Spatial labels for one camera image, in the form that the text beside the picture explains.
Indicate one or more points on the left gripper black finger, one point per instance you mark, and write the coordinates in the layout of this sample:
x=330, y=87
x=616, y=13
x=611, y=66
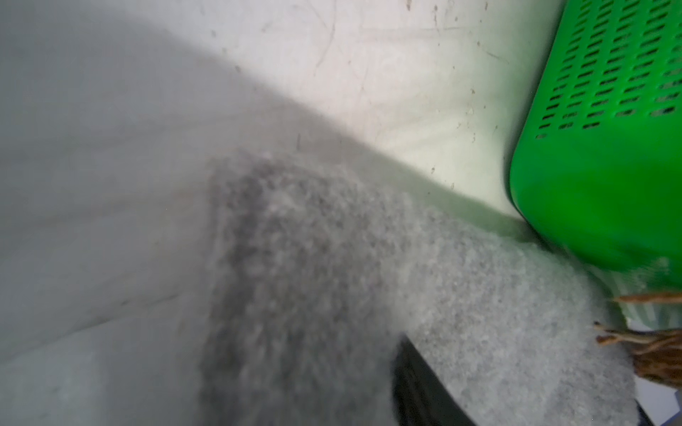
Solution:
x=420, y=398

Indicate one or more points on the grey scarf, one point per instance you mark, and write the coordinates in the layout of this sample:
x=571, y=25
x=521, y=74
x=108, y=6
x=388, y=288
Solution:
x=316, y=277

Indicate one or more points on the brown plaid fringed scarf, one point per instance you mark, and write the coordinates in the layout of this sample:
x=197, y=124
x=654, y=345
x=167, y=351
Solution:
x=656, y=354

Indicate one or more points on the green plastic basket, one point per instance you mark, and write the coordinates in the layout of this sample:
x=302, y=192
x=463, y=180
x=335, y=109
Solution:
x=597, y=169

